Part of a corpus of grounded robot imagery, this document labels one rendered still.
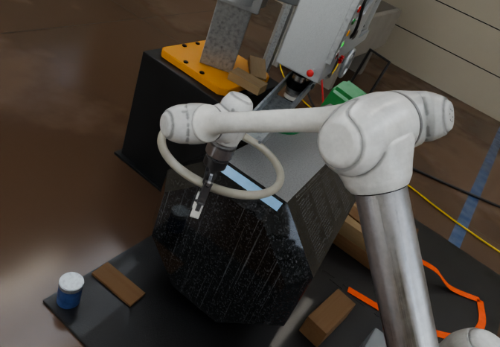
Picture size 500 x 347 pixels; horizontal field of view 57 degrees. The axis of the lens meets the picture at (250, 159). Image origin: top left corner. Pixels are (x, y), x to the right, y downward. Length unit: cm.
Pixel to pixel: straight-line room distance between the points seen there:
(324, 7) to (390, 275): 131
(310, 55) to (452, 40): 492
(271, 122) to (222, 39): 148
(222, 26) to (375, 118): 182
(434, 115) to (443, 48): 592
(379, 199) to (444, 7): 604
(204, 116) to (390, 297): 63
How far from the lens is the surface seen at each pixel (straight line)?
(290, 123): 114
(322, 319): 240
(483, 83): 687
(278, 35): 468
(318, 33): 201
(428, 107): 97
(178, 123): 121
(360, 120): 81
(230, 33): 257
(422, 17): 690
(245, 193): 151
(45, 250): 245
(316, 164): 208
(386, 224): 89
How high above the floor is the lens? 184
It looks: 33 degrees down
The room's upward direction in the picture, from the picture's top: 22 degrees clockwise
